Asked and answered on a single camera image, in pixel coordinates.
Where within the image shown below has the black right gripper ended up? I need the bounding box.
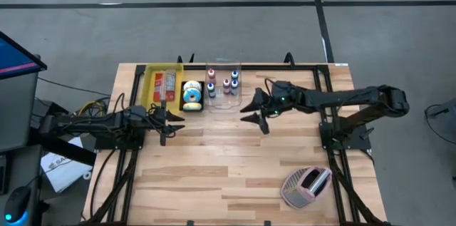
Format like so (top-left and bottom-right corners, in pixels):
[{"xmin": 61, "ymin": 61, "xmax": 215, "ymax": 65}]
[{"xmin": 240, "ymin": 80, "xmax": 299, "ymax": 135}]

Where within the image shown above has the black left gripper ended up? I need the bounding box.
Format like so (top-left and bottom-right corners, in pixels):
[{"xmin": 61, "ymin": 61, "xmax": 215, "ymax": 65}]
[{"xmin": 149, "ymin": 101, "xmax": 187, "ymax": 147}]

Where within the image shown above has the blue frosted toy donut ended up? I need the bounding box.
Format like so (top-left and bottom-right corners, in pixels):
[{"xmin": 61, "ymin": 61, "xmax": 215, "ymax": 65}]
[{"xmin": 183, "ymin": 88, "xmax": 203, "ymax": 103}]

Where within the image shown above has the red box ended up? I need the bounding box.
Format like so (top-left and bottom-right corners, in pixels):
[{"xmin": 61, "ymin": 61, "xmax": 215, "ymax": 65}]
[{"xmin": 152, "ymin": 70, "xmax": 177, "ymax": 103}]

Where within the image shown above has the white frosted toy donut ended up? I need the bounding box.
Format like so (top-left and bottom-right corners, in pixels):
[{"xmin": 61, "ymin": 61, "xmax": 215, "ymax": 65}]
[{"xmin": 183, "ymin": 80, "xmax": 203, "ymax": 91}]

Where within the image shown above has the black slotted plastic basket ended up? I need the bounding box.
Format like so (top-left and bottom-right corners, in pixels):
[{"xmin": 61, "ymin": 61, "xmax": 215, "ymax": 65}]
[{"xmin": 180, "ymin": 80, "xmax": 206, "ymax": 113}]

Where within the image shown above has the clear plastic organizer tray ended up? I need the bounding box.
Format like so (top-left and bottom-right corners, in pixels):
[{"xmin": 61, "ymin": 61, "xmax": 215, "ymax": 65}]
[{"xmin": 205, "ymin": 62, "xmax": 243, "ymax": 113}]

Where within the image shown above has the yellow plastic tray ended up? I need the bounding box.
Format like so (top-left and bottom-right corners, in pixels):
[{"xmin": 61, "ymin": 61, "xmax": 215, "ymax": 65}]
[{"xmin": 141, "ymin": 63, "xmax": 185, "ymax": 116}]

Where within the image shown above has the pink metal box grater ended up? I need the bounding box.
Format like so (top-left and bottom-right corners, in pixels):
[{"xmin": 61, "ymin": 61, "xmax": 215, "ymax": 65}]
[{"xmin": 280, "ymin": 165, "xmax": 333, "ymax": 210}]

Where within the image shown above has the white printed paper sheet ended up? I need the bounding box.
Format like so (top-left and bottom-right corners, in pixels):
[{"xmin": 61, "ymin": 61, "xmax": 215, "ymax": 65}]
[{"xmin": 40, "ymin": 136, "xmax": 94, "ymax": 194}]

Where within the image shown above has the blue screen monitor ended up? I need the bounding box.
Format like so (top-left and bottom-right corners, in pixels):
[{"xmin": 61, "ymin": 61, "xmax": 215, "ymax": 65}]
[{"xmin": 0, "ymin": 31, "xmax": 48, "ymax": 81}]

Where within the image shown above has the black mouse cyan light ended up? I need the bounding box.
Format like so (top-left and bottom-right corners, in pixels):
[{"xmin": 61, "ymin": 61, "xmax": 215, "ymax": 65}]
[{"xmin": 3, "ymin": 185, "xmax": 32, "ymax": 226}]

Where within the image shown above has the yellow cable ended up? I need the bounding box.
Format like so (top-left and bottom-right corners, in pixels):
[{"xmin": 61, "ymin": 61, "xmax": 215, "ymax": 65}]
[{"xmin": 77, "ymin": 99, "xmax": 110, "ymax": 117}]

